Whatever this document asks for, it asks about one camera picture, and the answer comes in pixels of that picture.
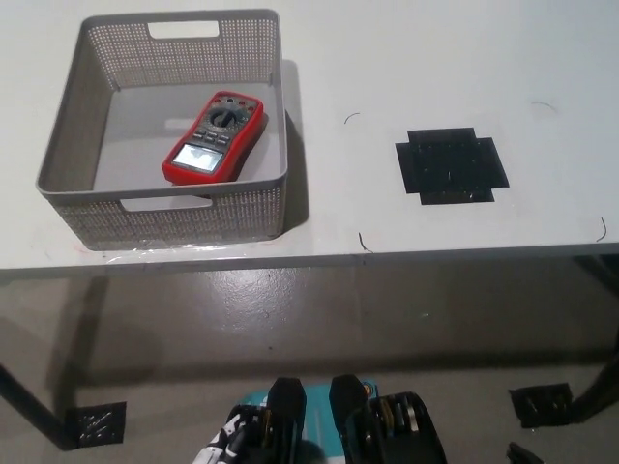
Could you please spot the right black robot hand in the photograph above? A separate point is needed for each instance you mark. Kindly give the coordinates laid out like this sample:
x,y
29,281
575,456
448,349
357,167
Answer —
x,y
522,454

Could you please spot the clear adhesive tape strip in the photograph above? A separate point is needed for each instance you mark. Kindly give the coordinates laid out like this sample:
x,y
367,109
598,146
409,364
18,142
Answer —
x,y
145,252

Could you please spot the grey perforated plastic basket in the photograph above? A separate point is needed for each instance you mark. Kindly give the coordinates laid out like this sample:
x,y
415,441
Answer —
x,y
159,217

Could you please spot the black floor tape patch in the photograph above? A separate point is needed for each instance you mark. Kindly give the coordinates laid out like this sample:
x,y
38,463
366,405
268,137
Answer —
x,y
539,403
97,424

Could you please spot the black metal table leg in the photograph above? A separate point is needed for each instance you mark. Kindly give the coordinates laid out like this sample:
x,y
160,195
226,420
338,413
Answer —
x,y
29,408
597,391

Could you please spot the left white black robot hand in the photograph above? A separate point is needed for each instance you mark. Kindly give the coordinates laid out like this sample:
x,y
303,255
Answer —
x,y
220,444

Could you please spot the red digital multimeter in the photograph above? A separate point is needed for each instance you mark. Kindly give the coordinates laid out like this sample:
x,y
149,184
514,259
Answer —
x,y
217,135

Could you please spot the black tape patch on table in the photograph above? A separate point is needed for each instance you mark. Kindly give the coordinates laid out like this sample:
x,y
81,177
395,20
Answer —
x,y
450,164

